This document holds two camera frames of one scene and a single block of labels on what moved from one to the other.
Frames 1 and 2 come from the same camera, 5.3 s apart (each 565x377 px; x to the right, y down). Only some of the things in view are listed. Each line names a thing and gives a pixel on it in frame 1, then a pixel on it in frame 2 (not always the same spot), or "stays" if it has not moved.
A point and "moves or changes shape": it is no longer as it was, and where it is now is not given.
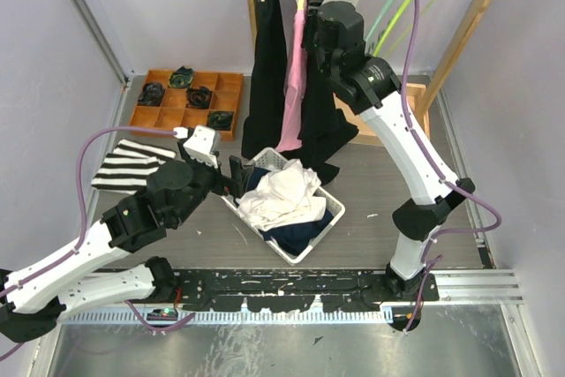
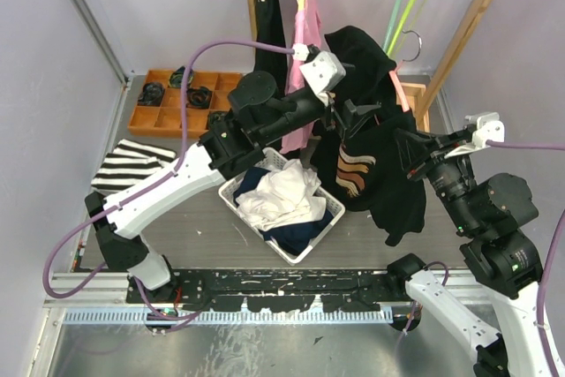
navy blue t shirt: [291, 238] stays
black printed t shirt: [267, 106] stays
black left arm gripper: [236, 185] → [354, 116]
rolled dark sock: [181, 78] stays
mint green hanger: [385, 4] moves or changes shape
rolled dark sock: [220, 120] stays
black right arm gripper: [311, 25] → [416, 151]
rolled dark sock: [151, 94] stays
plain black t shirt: [327, 125] → [363, 164]
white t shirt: [283, 196] stays
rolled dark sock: [199, 97] stays
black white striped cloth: [125, 168] stays
